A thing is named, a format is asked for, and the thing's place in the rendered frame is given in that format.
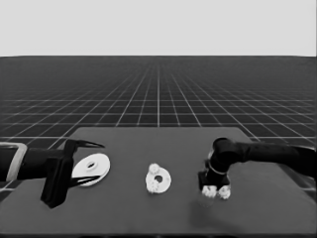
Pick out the white round carrier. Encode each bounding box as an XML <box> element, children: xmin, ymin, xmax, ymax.
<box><xmin>145</xmin><ymin>163</ymin><xmax>172</xmax><ymax>195</ymax></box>

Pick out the large thick white disc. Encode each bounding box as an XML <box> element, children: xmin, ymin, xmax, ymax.
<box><xmin>71</xmin><ymin>153</ymin><xmax>112</xmax><ymax>187</ymax></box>

